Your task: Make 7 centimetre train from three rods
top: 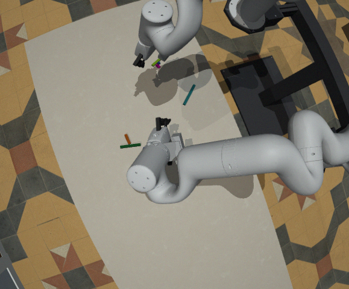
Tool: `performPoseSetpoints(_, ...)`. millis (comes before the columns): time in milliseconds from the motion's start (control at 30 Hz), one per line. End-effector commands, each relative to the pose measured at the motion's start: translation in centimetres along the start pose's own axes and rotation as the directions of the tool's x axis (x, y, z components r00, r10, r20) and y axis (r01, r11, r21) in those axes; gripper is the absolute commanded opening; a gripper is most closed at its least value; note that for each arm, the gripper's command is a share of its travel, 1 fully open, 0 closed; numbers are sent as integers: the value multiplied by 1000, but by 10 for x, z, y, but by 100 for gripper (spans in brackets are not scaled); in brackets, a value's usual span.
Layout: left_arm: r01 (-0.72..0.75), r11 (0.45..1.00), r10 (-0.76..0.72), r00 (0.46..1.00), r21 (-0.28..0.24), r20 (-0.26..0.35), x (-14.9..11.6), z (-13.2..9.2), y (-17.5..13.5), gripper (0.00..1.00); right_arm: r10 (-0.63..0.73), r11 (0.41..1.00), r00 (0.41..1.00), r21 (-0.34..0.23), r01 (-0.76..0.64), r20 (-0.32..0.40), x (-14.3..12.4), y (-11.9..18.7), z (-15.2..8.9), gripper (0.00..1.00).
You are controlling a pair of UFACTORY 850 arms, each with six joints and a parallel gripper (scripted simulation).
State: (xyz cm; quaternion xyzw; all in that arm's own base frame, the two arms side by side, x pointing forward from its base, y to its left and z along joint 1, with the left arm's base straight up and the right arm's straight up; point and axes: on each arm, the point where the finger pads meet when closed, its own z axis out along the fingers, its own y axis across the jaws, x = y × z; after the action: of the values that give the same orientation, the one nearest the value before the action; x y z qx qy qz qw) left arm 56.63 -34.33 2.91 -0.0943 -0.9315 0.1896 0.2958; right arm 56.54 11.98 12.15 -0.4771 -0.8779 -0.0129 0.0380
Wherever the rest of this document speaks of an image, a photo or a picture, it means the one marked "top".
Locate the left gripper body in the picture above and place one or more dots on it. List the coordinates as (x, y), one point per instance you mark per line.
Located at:
(161, 136)

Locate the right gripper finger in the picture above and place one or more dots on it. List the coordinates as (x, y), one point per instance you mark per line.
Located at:
(138, 62)

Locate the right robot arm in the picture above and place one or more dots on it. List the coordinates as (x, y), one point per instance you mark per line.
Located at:
(157, 30)

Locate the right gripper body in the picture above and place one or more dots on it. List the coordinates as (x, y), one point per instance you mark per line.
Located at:
(144, 49)

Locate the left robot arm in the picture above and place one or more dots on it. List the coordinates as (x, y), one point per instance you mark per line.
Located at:
(299, 161)

